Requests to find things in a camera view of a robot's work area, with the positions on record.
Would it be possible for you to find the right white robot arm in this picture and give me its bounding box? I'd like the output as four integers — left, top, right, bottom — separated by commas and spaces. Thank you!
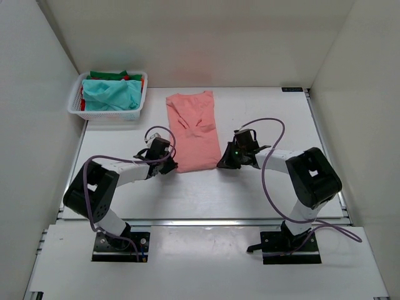
217, 142, 343, 253

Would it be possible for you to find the teal t shirt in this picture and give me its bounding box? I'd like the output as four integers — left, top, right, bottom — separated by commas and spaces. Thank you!
82, 77, 144, 111

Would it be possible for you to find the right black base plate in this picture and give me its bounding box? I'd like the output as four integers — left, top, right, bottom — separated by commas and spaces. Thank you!
246, 231, 322, 265

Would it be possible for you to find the black label plate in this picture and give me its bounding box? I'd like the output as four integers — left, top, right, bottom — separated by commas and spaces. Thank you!
281, 87, 304, 93

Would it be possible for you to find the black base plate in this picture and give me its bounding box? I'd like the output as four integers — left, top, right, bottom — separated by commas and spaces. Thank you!
246, 231, 322, 265
91, 231, 151, 263

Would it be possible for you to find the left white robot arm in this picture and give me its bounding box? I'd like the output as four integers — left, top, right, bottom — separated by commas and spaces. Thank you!
63, 157, 178, 254

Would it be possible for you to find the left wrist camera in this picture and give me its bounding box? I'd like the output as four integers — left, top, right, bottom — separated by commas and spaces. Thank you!
145, 133, 171, 160

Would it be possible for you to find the purple cable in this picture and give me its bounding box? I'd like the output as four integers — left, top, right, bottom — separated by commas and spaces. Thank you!
82, 125, 178, 262
237, 117, 363, 259

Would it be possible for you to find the aluminium rail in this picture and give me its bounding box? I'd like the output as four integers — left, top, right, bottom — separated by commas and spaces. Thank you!
74, 121, 350, 226

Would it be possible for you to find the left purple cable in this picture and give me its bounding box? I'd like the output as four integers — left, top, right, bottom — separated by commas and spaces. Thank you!
82, 125, 178, 262

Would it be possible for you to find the green t shirt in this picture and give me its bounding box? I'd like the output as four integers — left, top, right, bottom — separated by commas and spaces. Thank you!
86, 71, 129, 81

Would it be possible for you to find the white plastic basket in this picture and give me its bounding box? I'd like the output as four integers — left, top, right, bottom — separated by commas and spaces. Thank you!
67, 71, 148, 121

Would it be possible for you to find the pink t shirt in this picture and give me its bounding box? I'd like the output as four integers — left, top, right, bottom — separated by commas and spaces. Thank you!
166, 91, 221, 173

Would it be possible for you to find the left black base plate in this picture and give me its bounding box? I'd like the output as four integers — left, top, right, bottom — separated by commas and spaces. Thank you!
91, 231, 151, 263

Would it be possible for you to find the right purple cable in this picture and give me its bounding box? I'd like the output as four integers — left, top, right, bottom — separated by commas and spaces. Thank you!
237, 117, 363, 259

